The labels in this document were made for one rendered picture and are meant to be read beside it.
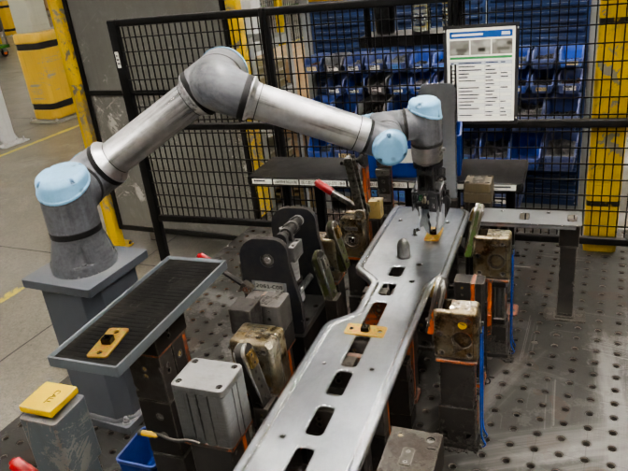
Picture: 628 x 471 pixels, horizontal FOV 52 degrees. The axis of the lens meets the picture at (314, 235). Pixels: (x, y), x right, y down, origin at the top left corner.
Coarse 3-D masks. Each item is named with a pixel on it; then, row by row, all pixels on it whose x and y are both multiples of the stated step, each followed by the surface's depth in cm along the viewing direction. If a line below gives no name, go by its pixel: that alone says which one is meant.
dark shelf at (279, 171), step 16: (272, 160) 233; (288, 160) 231; (304, 160) 229; (320, 160) 227; (336, 160) 225; (464, 160) 211; (480, 160) 209; (496, 160) 208; (512, 160) 206; (256, 176) 219; (272, 176) 217; (288, 176) 215; (304, 176) 214; (320, 176) 212; (336, 176) 210; (464, 176) 198; (496, 176) 195; (512, 176) 193; (512, 192) 190
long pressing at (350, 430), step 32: (384, 224) 177; (416, 224) 176; (448, 224) 174; (384, 256) 161; (416, 256) 159; (448, 256) 157; (416, 288) 145; (352, 320) 135; (384, 320) 134; (416, 320) 133; (320, 352) 126; (384, 352) 124; (288, 384) 117; (320, 384) 117; (352, 384) 116; (384, 384) 115; (288, 416) 110; (352, 416) 108; (256, 448) 103; (288, 448) 103; (320, 448) 102; (352, 448) 101
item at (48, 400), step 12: (48, 384) 98; (60, 384) 98; (36, 396) 95; (48, 396) 95; (60, 396) 95; (72, 396) 96; (24, 408) 94; (36, 408) 93; (48, 408) 92; (60, 408) 94
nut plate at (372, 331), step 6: (348, 324) 133; (354, 324) 133; (360, 324) 133; (366, 324) 131; (348, 330) 131; (354, 330) 131; (360, 330) 131; (366, 330) 130; (372, 330) 130; (378, 330) 130; (384, 330) 130; (372, 336) 129; (378, 336) 128
